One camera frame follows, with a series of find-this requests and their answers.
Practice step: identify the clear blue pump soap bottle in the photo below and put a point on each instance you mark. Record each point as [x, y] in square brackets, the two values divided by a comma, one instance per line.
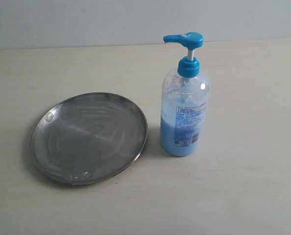
[185, 92]

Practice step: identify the round stainless steel plate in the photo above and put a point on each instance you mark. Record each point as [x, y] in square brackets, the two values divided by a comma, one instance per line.
[89, 138]

